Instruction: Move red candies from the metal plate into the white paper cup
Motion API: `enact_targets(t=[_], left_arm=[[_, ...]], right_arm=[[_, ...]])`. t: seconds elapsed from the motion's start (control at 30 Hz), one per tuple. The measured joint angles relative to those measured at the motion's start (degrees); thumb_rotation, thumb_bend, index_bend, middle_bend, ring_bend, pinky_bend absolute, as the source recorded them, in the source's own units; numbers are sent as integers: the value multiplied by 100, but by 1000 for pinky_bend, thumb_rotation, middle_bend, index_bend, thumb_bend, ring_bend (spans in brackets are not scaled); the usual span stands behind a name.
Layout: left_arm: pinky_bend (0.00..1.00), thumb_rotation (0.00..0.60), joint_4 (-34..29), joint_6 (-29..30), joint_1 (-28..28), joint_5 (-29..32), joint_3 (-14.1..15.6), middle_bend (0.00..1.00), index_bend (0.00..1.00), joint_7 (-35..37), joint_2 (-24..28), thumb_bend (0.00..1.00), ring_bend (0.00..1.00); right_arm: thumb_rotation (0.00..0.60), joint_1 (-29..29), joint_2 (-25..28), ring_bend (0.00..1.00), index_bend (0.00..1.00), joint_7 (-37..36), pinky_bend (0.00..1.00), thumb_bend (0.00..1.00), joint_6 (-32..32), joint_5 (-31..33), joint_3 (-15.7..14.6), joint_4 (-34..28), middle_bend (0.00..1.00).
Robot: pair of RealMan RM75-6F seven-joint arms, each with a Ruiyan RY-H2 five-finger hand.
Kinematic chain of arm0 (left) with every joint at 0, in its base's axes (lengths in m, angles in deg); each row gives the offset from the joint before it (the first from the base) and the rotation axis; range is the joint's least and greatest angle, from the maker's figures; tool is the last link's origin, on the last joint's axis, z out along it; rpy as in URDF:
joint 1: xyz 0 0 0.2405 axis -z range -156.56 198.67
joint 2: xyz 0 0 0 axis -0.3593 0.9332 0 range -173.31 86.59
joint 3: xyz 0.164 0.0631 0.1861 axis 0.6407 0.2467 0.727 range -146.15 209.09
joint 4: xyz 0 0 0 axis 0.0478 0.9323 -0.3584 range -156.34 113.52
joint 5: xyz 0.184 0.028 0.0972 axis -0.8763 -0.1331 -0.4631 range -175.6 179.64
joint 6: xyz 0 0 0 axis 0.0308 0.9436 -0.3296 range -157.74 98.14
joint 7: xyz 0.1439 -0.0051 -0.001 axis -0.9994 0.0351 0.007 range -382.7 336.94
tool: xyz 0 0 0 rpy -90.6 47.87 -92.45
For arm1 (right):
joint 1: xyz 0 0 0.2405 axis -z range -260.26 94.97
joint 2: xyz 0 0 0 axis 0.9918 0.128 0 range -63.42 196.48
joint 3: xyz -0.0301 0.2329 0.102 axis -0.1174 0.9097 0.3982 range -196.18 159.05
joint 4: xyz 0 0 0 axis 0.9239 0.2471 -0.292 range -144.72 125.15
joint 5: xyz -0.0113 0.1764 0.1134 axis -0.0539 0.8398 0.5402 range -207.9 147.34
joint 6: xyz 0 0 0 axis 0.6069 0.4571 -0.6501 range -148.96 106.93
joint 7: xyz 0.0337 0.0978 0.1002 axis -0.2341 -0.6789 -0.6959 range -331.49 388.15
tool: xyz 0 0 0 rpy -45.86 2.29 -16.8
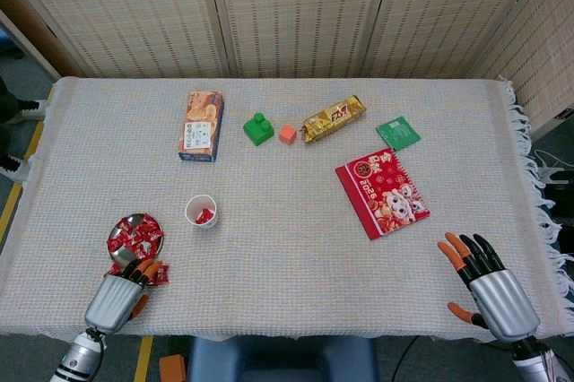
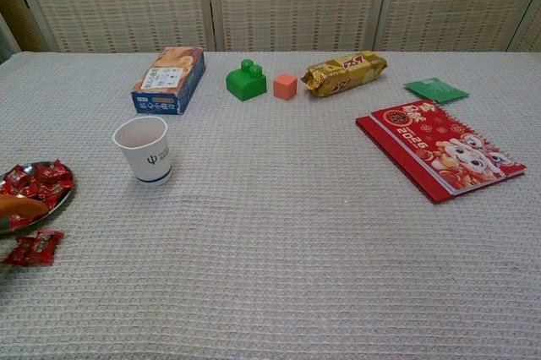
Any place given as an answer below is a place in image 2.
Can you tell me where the white paper cup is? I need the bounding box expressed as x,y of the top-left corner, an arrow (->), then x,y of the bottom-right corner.
112,116 -> 174,186

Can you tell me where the silver metal plate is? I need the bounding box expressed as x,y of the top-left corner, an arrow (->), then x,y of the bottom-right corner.
0,160 -> 76,237

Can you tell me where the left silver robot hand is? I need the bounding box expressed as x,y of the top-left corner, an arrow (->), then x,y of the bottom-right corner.
0,193 -> 48,221

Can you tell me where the orange cube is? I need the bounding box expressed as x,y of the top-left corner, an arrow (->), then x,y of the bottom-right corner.
272,73 -> 298,101

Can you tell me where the gold snack packet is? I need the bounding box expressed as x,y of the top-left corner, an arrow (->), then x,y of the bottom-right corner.
300,50 -> 389,99

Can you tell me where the green sachet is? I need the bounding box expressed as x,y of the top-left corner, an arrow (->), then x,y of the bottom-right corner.
403,77 -> 470,104

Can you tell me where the orange and blue biscuit box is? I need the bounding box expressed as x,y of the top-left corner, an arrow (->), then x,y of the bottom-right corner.
130,46 -> 207,116

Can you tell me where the green toy brick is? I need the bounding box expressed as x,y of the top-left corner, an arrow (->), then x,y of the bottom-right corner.
225,59 -> 268,103

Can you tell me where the plate of red candy packets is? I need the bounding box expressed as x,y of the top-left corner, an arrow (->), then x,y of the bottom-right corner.
0,159 -> 75,230

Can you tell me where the white woven tablecloth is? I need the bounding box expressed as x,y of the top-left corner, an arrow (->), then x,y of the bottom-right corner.
0,50 -> 541,360

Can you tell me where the red spiral calendar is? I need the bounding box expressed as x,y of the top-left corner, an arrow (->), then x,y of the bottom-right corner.
355,99 -> 527,205

